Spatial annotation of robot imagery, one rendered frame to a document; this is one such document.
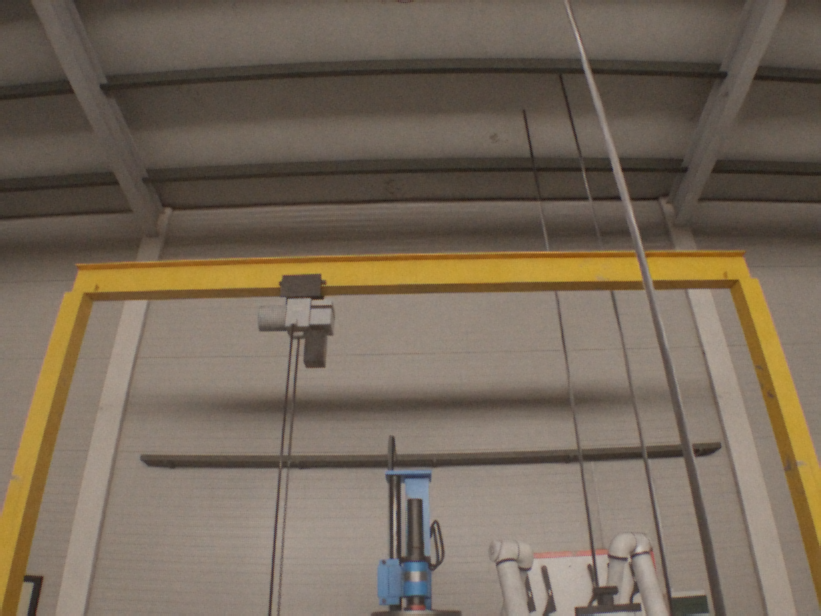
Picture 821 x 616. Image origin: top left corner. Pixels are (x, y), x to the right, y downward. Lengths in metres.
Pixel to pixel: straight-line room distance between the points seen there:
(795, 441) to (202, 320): 6.15
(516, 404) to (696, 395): 2.09
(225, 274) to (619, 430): 4.38
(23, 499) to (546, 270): 3.95
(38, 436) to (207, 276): 1.64
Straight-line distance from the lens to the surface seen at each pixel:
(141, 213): 8.05
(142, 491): 6.82
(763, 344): 4.67
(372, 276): 4.37
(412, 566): 3.97
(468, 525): 6.11
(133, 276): 4.91
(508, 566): 3.38
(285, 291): 4.29
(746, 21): 7.25
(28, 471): 4.47
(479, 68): 6.62
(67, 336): 4.77
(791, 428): 4.48
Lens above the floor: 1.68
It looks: 30 degrees up
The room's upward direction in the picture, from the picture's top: 1 degrees counter-clockwise
